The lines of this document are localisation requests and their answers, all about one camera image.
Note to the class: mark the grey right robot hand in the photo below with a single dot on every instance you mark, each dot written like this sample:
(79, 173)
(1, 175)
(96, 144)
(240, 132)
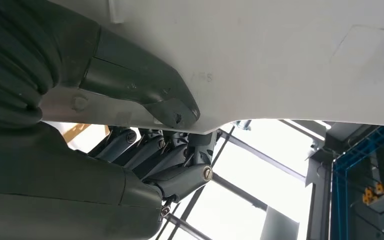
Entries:
(62, 192)

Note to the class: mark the blue metal shelf rack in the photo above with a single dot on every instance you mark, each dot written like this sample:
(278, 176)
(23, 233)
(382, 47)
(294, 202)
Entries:
(339, 205)

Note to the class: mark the small yellow part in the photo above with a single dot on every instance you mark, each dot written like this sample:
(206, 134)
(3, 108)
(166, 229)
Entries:
(381, 188)
(368, 197)

